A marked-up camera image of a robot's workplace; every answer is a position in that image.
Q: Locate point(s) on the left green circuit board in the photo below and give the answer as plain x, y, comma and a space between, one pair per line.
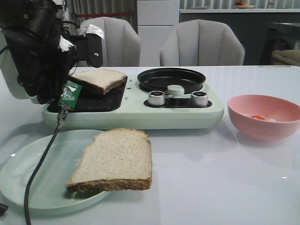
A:
70, 95

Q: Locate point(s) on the silver control knob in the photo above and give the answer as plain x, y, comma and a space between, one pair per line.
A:
199, 98
156, 98

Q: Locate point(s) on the right silver control knob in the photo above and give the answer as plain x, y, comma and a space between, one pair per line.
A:
199, 98

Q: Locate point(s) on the red barrier tape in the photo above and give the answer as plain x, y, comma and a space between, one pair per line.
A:
103, 15

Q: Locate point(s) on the fruit plate on counter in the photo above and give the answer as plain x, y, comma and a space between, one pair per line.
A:
240, 4

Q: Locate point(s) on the white cabinet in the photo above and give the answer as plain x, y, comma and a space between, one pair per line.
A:
155, 18

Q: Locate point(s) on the orange shrimp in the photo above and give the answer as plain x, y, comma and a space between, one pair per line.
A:
258, 117

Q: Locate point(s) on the green round plate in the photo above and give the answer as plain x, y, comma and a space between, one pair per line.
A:
48, 194

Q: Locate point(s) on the green breakfast maker lid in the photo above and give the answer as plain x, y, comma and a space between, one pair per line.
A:
10, 74

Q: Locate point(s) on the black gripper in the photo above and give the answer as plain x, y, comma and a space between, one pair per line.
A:
42, 51

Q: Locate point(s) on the right grey chair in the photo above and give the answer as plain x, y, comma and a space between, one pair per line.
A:
201, 43

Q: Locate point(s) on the dark counter with white top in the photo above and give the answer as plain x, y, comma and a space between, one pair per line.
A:
261, 31

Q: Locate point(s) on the bread slice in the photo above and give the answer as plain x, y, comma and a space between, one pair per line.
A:
118, 159
100, 81

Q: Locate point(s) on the left silver control knob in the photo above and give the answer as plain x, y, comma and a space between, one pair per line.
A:
156, 98

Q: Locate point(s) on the pink bowl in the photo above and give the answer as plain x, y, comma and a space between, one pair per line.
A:
283, 116

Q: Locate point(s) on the grey chair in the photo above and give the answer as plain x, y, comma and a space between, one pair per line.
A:
121, 45
201, 43

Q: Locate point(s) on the left grey chair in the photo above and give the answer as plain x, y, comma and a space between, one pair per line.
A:
121, 45

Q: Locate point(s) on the black round frying pan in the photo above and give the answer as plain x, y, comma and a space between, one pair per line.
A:
161, 78

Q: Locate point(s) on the green breakfast maker base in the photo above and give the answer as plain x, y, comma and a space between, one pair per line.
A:
133, 113

